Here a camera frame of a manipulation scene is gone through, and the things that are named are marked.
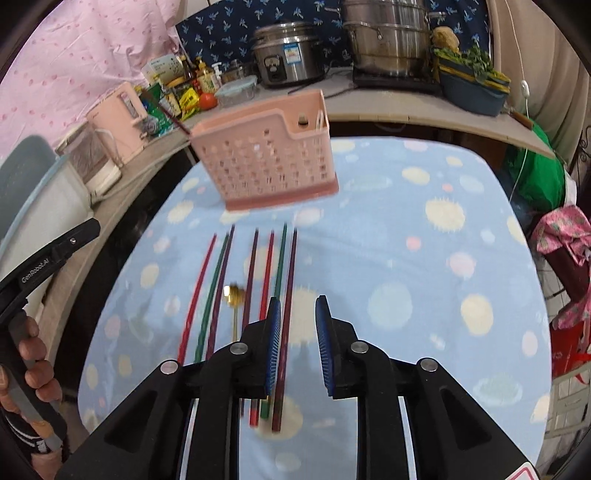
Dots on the green seasoning packet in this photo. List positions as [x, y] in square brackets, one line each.
[157, 117]

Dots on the blue plastic basin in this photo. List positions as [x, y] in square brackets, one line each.
[471, 99]

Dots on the yellow seasoning packet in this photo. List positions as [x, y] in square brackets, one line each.
[189, 99]

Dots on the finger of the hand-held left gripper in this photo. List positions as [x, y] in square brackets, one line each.
[74, 240]

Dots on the pink electric kettle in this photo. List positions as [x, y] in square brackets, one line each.
[115, 124]

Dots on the red bag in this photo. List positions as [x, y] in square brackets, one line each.
[570, 346]

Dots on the red chopstick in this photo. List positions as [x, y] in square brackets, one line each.
[267, 272]
[196, 300]

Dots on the gold flower spoon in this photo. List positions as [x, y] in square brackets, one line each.
[233, 294]

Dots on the black induction cooker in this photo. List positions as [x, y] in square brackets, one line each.
[397, 85]

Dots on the white and green carton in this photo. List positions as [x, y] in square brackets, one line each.
[161, 69]

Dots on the pink plastic utensil basket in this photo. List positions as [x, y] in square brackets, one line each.
[272, 152]

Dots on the blue spotted tablecloth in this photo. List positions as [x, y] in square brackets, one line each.
[392, 258]

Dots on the steel rice cooker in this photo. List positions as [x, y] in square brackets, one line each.
[286, 55]

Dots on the blue floral cloth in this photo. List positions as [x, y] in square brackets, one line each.
[217, 27]

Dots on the pink floral cloth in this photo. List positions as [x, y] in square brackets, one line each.
[561, 230]

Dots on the dark sauce bottle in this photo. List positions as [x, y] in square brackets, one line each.
[188, 69]

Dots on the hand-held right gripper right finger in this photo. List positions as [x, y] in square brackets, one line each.
[323, 346]

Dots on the green chopstick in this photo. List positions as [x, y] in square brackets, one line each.
[212, 295]
[280, 263]

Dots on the grey wooden counter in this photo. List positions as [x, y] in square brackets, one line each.
[369, 108]

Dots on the white tub with blue rim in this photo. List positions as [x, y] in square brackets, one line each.
[51, 203]

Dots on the green leafy vegetables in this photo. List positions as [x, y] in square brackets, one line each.
[475, 57]

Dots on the yellow label sauce bottle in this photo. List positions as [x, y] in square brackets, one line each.
[207, 78]

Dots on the green plastic bag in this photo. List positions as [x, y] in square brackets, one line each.
[535, 170]

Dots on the brownish lumpy root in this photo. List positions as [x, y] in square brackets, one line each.
[445, 39]

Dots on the pink dotted curtain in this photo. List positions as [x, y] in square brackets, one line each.
[69, 60]

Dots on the beige curtain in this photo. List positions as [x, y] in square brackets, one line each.
[545, 55]

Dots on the glass food container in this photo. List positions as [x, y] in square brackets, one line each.
[235, 92]

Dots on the stacked steel steamer pot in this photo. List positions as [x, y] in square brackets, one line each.
[388, 41]

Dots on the red tomato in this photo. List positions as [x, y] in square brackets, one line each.
[207, 100]

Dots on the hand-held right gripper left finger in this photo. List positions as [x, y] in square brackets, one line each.
[273, 346]

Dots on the person's left hand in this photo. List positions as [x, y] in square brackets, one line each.
[39, 383]

